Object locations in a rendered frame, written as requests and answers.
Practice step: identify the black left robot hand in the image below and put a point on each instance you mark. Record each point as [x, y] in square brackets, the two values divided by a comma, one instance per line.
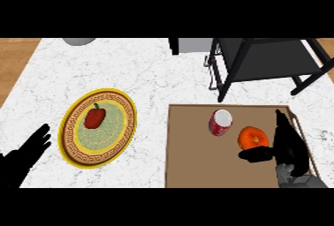
[25, 153]

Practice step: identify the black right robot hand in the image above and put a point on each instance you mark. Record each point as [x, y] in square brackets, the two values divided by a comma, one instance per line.
[286, 147]

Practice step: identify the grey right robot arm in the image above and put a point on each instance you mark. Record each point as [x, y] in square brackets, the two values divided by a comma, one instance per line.
[295, 178]

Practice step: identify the orange squash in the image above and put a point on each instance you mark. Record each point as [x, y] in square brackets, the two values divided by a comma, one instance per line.
[252, 137]

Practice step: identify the brown wooden tray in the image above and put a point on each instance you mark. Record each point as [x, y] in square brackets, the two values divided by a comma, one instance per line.
[217, 153]

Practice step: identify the black tiered shelf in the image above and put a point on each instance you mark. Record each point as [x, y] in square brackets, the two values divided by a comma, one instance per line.
[264, 58]

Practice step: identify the red can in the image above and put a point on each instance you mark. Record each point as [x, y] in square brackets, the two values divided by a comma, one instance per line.
[220, 122]

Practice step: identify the yellow patterned round plate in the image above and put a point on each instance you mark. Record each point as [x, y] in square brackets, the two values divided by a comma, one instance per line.
[97, 128]

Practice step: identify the red bell pepper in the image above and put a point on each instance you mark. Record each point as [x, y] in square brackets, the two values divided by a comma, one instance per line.
[94, 117]

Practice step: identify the grey round object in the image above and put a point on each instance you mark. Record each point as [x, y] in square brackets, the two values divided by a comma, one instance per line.
[78, 41]

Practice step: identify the grey and black appliance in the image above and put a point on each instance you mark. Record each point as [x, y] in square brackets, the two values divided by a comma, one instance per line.
[190, 44]

